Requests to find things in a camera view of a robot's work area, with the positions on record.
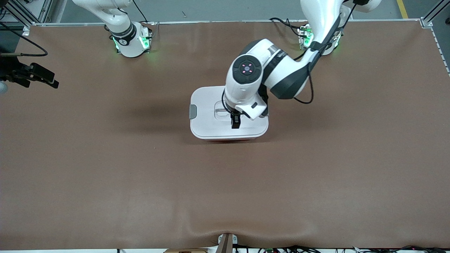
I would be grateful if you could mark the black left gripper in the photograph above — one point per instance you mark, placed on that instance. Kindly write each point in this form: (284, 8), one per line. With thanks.
(235, 120)

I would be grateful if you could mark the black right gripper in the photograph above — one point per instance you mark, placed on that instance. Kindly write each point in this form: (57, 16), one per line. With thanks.
(11, 70)

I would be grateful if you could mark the white box lid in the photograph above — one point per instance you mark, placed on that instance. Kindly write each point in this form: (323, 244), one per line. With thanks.
(207, 126)

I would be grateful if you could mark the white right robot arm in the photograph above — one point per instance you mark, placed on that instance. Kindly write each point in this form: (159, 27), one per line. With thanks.
(123, 38)

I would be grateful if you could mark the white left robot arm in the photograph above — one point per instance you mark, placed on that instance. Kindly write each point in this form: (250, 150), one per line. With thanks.
(281, 73)

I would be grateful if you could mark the brown table mat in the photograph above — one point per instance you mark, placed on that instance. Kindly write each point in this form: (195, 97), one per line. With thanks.
(105, 158)

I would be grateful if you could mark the aluminium frame profile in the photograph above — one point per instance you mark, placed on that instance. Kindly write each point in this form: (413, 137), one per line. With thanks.
(45, 10)
(434, 12)

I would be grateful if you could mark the long silver table edge rail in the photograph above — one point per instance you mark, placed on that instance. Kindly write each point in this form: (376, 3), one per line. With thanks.
(246, 21)

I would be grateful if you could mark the metal table clamp bracket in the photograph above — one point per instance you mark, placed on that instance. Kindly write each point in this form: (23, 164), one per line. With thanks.
(226, 244)

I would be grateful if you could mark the short silver table edge rail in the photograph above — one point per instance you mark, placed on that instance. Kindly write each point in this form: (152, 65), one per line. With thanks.
(441, 52)

